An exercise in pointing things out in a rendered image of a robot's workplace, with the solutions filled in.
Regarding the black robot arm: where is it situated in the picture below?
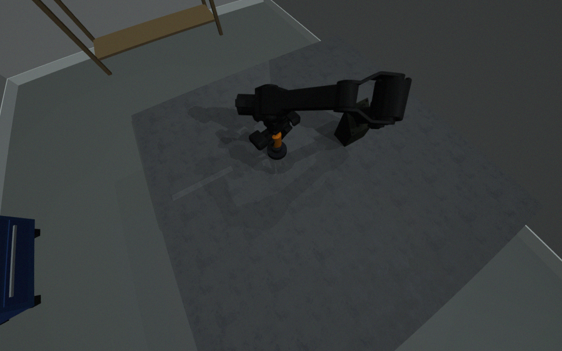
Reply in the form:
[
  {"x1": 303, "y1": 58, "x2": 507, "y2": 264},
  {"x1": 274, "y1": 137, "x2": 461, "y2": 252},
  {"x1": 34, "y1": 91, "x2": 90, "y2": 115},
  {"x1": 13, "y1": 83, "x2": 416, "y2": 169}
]
[{"x1": 235, "y1": 71, "x2": 412, "y2": 129}]

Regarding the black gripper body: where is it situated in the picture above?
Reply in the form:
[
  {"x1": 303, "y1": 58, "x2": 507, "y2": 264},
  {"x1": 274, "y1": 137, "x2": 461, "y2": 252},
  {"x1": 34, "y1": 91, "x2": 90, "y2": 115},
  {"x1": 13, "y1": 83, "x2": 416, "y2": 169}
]
[{"x1": 249, "y1": 111, "x2": 301, "y2": 151}]

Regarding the orange knob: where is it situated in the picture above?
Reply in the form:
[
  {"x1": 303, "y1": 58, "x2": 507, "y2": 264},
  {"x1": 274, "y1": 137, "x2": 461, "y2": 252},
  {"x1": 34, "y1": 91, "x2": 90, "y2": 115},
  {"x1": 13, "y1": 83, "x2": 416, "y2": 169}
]
[{"x1": 272, "y1": 132, "x2": 281, "y2": 148}]

